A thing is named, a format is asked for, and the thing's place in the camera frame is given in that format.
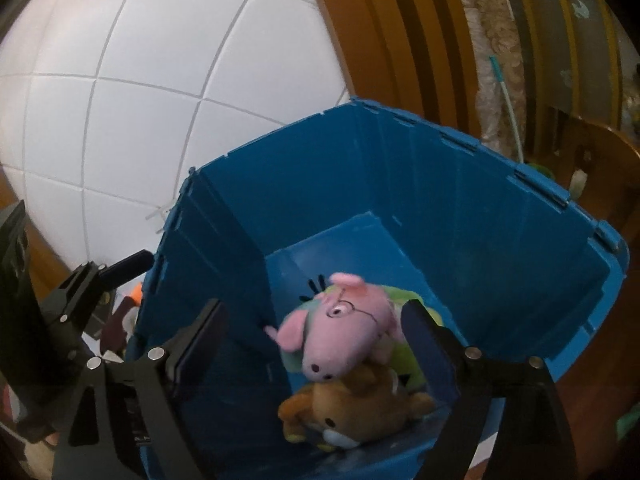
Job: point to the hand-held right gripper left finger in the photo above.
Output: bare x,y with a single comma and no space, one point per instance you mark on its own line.
196,355

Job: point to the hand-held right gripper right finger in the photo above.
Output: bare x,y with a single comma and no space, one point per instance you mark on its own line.
431,360

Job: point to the blue plastic storage container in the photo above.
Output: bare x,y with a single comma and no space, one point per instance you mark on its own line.
450,240

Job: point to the green cloth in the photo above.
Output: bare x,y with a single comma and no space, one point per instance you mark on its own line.
629,422

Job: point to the orange toy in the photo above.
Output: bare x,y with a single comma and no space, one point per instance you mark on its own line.
134,294

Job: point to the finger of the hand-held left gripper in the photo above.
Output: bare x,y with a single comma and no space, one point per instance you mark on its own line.
80,290

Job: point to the teal plastic stick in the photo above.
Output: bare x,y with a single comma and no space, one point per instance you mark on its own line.
507,105

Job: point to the pink pig plush toy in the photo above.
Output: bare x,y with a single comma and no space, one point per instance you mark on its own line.
415,360
345,330

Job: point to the brown bear plush toy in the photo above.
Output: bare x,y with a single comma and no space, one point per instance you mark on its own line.
350,410

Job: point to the beige floral cloth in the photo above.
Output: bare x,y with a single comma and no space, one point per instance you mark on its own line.
487,35

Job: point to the olive yellow striped cloth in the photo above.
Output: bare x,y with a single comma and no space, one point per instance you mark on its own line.
565,20

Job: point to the red white toy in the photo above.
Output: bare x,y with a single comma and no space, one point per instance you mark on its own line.
119,332

